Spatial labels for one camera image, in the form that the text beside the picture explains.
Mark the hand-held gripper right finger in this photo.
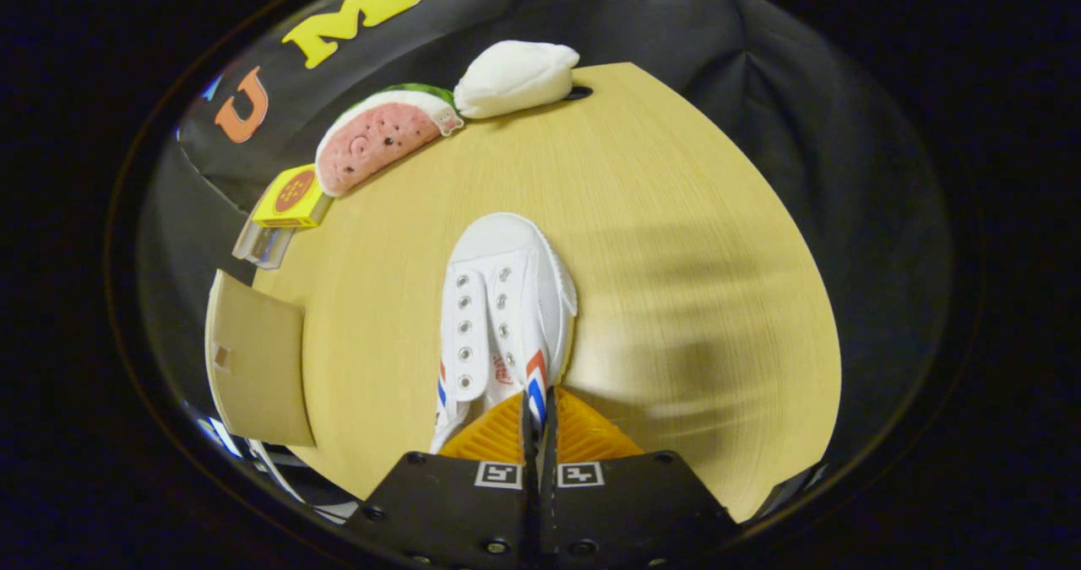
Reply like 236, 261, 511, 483
545, 387, 736, 570

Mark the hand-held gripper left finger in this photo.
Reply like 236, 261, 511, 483
345, 388, 541, 570

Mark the beige storage box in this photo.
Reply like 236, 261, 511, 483
205, 269, 316, 448

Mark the white shoe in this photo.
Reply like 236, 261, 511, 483
429, 212, 579, 478

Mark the yellow book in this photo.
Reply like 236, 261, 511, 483
253, 165, 332, 229

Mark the watermelon slice plush toy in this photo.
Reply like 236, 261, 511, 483
314, 83, 464, 198

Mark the white plush toy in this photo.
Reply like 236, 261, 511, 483
454, 41, 581, 120

